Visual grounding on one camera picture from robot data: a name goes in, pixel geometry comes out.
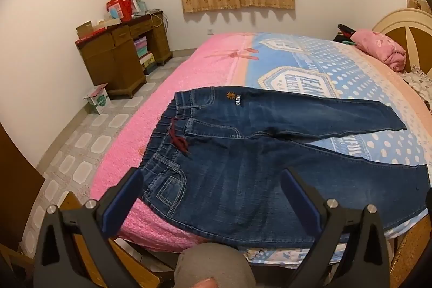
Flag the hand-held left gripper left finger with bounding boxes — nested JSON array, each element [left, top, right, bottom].
[[33, 167, 146, 288]]

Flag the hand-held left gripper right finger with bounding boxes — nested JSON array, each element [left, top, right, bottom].
[[279, 167, 400, 288]]

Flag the blue denim jeans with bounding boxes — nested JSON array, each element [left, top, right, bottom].
[[139, 86, 432, 245]]

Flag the white and green carton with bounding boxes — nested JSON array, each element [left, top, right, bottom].
[[83, 83, 112, 115]]

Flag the brown wooden door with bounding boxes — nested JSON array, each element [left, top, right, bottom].
[[0, 123, 46, 251]]

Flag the person's grey trouser leg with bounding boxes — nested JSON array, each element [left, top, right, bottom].
[[174, 242, 257, 288]]

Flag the brown wooden desk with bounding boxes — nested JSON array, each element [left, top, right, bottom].
[[75, 9, 173, 99]]

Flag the pink and blue printed blanket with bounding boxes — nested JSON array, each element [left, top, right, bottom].
[[88, 32, 432, 265]]

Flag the stack of books in desk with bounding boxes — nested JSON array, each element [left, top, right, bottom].
[[133, 36, 156, 74]]

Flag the fringed patterned throw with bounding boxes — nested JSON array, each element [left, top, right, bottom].
[[401, 65, 432, 113]]

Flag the dark clothes pile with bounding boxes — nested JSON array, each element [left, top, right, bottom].
[[333, 24, 356, 46]]

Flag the pink folded quilt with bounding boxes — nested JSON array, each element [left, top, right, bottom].
[[351, 29, 407, 72]]

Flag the open cardboard box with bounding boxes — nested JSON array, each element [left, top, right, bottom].
[[76, 20, 117, 39]]

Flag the red gift bag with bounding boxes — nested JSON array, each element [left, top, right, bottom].
[[106, 0, 133, 23]]

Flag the light blue paper bag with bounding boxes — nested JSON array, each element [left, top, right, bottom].
[[131, 0, 150, 15]]

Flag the cream wooden headboard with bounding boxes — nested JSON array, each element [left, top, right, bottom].
[[371, 9, 432, 79]]

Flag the wooden bed frame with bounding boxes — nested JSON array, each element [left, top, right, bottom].
[[0, 190, 432, 288]]

